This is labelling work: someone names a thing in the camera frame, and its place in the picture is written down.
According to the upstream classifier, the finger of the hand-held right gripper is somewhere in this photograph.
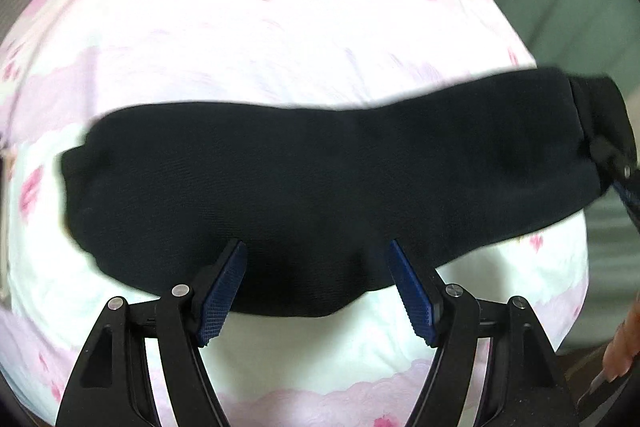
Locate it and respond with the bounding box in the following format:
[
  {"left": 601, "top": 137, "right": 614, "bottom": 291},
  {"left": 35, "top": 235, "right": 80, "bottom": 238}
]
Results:
[
  {"left": 590, "top": 141, "right": 640, "bottom": 230},
  {"left": 570, "top": 76, "right": 635, "bottom": 154}
]

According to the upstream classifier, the pink floral bed sheet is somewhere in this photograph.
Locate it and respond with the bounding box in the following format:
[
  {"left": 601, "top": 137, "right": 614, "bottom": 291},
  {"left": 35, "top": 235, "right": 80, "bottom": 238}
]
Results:
[{"left": 0, "top": 0, "right": 593, "bottom": 427}]

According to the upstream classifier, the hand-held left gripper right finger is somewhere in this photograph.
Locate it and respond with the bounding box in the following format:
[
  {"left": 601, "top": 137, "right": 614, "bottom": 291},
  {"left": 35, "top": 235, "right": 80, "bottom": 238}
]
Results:
[{"left": 387, "top": 239, "right": 590, "bottom": 427}]

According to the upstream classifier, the black sock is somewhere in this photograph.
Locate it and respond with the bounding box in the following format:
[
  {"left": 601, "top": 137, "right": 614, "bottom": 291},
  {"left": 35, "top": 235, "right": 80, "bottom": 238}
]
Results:
[{"left": 60, "top": 66, "right": 603, "bottom": 319}]

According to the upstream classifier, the person's right hand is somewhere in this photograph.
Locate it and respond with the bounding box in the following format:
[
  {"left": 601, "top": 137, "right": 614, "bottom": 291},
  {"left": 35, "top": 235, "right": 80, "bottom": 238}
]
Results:
[{"left": 601, "top": 304, "right": 640, "bottom": 383}]

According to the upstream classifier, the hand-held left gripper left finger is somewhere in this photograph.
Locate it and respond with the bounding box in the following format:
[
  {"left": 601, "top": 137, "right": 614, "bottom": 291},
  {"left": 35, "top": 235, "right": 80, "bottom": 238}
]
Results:
[{"left": 55, "top": 239, "right": 249, "bottom": 427}]

